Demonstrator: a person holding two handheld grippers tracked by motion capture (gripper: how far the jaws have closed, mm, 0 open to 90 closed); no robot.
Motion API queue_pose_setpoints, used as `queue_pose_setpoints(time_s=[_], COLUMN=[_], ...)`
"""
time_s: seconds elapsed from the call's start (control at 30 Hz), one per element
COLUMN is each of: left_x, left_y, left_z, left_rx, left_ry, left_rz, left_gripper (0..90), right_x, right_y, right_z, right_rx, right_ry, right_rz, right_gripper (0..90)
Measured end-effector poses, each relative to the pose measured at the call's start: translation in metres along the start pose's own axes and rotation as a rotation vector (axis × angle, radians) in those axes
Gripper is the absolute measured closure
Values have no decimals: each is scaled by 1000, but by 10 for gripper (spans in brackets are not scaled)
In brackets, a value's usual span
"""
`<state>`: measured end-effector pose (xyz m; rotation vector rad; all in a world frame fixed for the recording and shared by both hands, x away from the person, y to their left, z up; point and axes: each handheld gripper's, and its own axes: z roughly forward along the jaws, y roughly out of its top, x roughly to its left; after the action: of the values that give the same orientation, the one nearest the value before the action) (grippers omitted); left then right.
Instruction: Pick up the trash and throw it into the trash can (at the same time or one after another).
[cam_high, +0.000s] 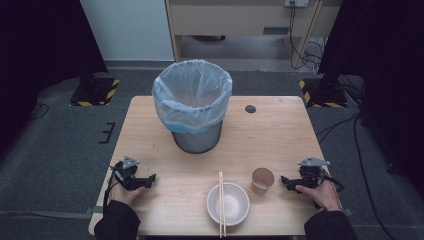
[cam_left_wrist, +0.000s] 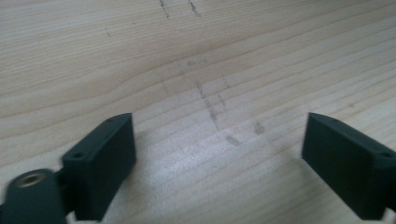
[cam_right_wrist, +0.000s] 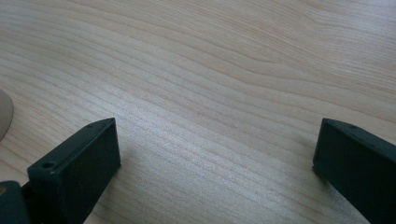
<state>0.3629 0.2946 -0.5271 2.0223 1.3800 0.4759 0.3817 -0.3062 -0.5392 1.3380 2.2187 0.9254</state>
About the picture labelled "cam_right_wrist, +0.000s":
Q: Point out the brown paper cup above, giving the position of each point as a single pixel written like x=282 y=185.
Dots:
x=4 y=115

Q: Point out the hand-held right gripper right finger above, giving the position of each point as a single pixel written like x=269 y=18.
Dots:
x=358 y=165

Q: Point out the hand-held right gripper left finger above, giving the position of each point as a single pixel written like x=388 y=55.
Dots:
x=77 y=161

